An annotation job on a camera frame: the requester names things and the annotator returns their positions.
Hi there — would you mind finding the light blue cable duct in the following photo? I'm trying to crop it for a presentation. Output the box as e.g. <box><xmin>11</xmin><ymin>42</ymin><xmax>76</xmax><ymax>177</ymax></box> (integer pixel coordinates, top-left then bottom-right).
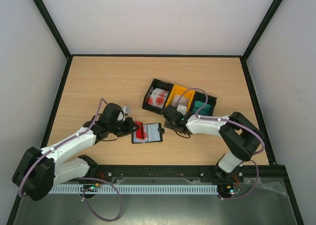
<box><xmin>49</xmin><ymin>184</ymin><xmax>218</xmax><ymax>195</ymax></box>

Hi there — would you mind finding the black bin with red cards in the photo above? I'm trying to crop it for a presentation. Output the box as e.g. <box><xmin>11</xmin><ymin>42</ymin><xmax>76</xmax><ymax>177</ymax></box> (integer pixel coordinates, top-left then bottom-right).
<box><xmin>142</xmin><ymin>78</ymin><xmax>174</xmax><ymax>114</ymax></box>

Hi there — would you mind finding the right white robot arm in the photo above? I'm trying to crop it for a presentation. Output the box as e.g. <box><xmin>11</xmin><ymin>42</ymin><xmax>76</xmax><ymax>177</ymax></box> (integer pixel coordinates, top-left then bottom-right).
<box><xmin>160</xmin><ymin>105</ymin><xmax>265</xmax><ymax>182</ymax></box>

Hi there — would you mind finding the white patterned card stack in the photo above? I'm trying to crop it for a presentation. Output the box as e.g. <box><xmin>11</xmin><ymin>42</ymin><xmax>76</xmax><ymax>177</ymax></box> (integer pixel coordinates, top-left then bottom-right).
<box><xmin>171</xmin><ymin>95</ymin><xmax>190</xmax><ymax>108</ymax></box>

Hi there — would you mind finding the black leather card holder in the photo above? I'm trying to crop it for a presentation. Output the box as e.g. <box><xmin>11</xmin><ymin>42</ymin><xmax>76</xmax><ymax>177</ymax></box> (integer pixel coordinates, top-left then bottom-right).
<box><xmin>131</xmin><ymin>122</ymin><xmax>164</xmax><ymax>144</ymax></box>

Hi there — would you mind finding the red dotted card stack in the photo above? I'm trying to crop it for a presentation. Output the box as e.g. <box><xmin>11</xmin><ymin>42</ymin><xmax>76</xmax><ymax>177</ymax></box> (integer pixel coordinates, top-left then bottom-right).
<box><xmin>148</xmin><ymin>88</ymin><xmax>169</xmax><ymax>109</ymax></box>

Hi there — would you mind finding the yellow bin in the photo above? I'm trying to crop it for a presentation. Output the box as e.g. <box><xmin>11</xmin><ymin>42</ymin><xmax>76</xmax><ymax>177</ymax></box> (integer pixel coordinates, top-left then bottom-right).
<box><xmin>165</xmin><ymin>84</ymin><xmax>197</xmax><ymax>112</ymax></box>

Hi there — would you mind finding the black bin with teal cards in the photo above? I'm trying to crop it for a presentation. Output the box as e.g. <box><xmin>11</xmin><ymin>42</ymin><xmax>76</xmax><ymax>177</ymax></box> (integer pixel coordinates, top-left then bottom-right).
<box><xmin>190</xmin><ymin>91</ymin><xmax>217</xmax><ymax>116</ymax></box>

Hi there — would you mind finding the black aluminium frame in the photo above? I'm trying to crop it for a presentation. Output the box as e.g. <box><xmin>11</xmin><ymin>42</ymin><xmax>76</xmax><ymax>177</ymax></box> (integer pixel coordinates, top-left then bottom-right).
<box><xmin>7</xmin><ymin>0</ymin><xmax>304</xmax><ymax>225</ymax></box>

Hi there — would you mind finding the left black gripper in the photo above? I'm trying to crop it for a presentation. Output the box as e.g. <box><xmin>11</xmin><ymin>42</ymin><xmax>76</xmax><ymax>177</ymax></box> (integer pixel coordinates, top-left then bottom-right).
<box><xmin>109</xmin><ymin>117</ymin><xmax>140</xmax><ymax>137</ymax></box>

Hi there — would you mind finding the dark red card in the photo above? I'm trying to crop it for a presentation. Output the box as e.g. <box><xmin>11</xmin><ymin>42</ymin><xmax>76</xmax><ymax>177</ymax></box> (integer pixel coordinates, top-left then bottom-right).
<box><xmin>135</xmin><ymin>121</ymin><xmax>146</xmax><ymax>140</ymax></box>

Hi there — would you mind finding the teal card stack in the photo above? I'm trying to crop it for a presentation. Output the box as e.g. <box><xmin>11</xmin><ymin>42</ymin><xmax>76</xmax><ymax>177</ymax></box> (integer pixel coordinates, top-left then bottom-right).
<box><xmin>192</xmin><ymin>100</ymin><xmax>212</xmax><ymax>116</ymax></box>

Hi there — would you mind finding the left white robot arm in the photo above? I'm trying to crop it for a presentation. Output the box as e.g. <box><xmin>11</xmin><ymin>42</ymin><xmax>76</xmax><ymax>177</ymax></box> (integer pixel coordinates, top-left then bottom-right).
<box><xmin>12</xmin><ymin>103</ymin><xmax>140</xmax><ymax>201</ymax></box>

